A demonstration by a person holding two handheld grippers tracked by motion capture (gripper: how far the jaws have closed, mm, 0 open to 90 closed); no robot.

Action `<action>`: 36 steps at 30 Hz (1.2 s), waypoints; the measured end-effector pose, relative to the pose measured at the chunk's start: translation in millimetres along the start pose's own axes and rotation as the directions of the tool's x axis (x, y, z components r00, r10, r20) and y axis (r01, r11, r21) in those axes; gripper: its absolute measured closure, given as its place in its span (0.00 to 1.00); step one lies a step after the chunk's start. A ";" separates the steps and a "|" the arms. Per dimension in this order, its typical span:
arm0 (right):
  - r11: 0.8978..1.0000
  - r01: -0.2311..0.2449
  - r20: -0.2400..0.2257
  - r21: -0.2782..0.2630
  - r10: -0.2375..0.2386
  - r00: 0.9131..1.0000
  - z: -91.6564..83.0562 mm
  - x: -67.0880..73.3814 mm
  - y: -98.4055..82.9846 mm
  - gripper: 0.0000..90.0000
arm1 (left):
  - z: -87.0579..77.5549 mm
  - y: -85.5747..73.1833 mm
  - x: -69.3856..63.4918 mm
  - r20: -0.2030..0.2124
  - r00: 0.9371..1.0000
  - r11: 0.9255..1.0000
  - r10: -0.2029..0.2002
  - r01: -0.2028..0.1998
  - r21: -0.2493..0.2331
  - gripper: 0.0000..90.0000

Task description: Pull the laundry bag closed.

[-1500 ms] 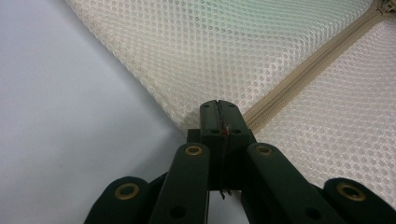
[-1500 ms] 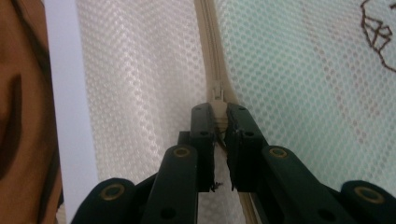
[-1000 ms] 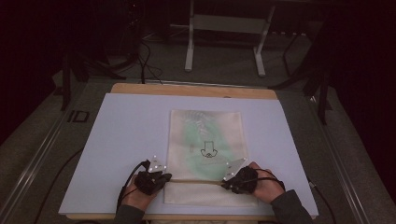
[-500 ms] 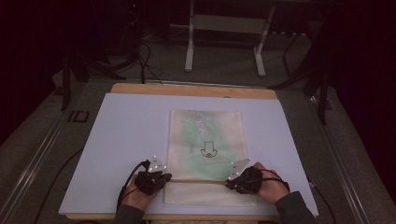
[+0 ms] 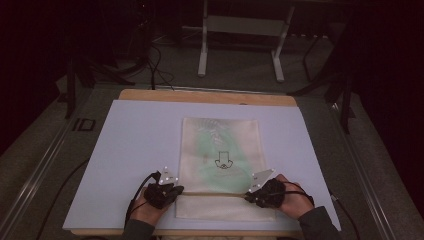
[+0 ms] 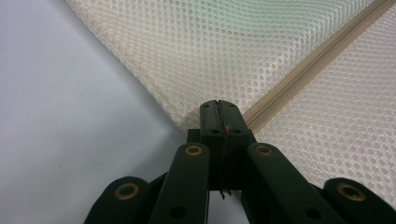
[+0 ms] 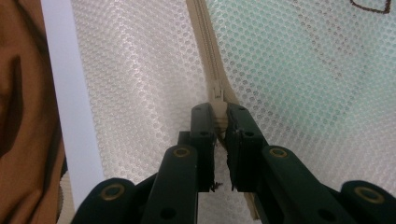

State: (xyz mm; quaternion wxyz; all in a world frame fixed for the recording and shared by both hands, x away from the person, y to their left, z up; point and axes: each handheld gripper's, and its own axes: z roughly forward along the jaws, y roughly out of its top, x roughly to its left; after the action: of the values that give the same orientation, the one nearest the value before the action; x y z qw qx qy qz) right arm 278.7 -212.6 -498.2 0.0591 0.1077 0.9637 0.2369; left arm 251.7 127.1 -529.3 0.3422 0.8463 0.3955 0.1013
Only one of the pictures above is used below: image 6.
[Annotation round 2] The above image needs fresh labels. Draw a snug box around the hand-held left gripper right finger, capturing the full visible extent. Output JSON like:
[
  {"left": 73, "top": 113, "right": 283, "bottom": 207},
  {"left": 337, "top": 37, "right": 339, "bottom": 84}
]
[{"left": 220, "top": 100, "right": 257, "bottom": 191}]

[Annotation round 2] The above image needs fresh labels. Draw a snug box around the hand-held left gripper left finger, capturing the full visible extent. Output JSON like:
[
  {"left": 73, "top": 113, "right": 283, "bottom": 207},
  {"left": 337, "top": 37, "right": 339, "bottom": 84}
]
[{"left": 186, "top": 99, "right": 223, "bottom": 191}]

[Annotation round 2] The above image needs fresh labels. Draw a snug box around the pale blue table mat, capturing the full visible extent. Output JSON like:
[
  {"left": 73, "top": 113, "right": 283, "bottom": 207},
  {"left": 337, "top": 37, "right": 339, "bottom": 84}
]
[{"left": 0, "top": 0, "right": 248, "bottom": 224}]

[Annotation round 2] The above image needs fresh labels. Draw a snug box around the cream mesh zipper bag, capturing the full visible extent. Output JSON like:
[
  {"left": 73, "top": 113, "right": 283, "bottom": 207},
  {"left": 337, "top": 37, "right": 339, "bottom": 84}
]
[{"left": 65, "top": 0, "right": 396, "bottom": 210}]

